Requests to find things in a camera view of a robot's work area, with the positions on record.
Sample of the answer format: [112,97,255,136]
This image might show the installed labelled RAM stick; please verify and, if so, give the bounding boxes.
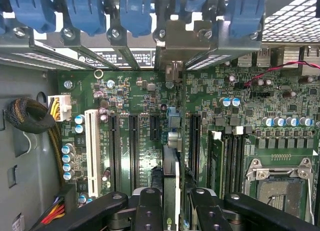
[207,130,225,200]

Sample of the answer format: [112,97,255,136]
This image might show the black RAM slot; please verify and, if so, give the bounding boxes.
[234,134,246,199]
[224,134,235,199]

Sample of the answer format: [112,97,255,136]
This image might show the long black expansion slot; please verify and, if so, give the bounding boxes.
[128,113,141,192]
[189,113,202,187]
[108,113,121,192]

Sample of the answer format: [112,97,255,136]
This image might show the CPU socket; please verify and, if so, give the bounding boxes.
[244,157,316,226]

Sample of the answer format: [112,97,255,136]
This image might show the white expansion slot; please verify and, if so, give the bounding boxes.
[84,108,101,198]

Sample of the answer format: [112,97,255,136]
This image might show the short black expansion slot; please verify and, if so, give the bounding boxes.
[149,114,161,142]

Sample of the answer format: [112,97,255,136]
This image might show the metal locking lever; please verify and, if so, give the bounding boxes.
[303,163,316,226]

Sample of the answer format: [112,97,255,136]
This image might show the green motherboard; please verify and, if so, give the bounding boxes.
[56,63,320,231]

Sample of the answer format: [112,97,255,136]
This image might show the grey power supply with label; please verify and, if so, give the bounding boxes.
[0,63,63,231]

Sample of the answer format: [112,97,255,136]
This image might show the white power connector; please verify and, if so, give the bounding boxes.
[47,94,73,122]

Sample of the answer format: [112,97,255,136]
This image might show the metal slot cover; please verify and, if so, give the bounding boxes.
[107,25,142,71]
[186,18,263,71]
[61,27,121,71]
[0,28,95,72]

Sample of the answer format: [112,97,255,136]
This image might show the metal rear port block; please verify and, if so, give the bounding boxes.
[237,44,320,76]

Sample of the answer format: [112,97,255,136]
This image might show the blue slot retaining clip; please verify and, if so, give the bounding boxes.
[174,0,210,17]
[65,0,107,37]
[228,0,266,39]
[7,0,56,34]
[119,0,153,39]

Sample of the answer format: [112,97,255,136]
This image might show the open dark grey PC case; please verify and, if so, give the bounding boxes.
[0,0,320,74]

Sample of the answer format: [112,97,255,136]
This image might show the red yellow power wires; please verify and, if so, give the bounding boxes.
[39,195,67,226]

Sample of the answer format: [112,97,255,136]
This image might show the black braided power cable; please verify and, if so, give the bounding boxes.
[4,97,64,187]

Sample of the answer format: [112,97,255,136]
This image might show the red and black wire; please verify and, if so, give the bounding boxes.
[243,60,320,89]

